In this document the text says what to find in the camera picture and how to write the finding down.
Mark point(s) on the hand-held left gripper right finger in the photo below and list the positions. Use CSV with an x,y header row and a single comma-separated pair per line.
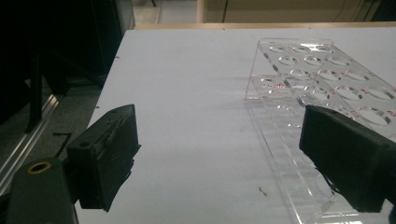
x,y
348,155

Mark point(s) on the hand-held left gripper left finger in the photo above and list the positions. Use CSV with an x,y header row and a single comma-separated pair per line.
x,y
102,155

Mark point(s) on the clear acrylic tube rack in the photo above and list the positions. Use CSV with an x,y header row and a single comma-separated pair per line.
x,y
315,67

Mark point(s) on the black metal stand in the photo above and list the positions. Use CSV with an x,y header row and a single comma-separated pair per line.
x,y
35,93

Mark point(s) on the black cabinet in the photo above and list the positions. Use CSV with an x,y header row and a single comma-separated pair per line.
x,y
112,31

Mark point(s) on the light wooden furniture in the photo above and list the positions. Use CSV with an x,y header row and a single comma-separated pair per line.
x,y
280,11

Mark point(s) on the aluminium floor rail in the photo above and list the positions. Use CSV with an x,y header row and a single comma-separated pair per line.
x,y
28,140

